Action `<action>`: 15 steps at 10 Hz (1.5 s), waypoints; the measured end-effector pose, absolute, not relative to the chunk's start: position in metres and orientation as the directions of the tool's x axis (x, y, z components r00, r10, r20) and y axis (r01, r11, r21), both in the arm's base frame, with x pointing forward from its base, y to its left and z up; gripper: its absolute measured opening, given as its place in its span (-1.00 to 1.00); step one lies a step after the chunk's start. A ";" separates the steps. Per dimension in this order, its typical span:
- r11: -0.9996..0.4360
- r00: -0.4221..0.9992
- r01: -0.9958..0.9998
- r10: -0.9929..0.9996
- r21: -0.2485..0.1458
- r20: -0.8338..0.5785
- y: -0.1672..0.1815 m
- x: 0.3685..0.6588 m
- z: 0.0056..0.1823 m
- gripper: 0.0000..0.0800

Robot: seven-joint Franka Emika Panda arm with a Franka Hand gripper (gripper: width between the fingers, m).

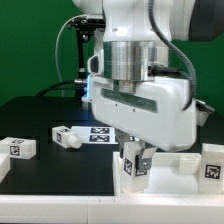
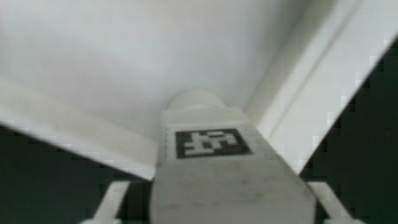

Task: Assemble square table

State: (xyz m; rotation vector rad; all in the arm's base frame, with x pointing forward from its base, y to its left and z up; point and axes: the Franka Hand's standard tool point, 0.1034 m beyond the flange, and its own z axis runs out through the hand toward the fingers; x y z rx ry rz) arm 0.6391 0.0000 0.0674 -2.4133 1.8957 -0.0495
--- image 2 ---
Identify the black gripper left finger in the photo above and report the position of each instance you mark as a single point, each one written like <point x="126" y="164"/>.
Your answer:
<point x="133" y="210"/>

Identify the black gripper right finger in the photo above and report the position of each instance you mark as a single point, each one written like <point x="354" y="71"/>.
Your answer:
<point x="320" y="192"/>

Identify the white table leg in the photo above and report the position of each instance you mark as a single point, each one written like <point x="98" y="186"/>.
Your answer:
<point x="224" y="182"/>

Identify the white square table top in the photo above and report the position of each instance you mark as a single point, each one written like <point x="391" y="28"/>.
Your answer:
<point x="101" y="56"/>

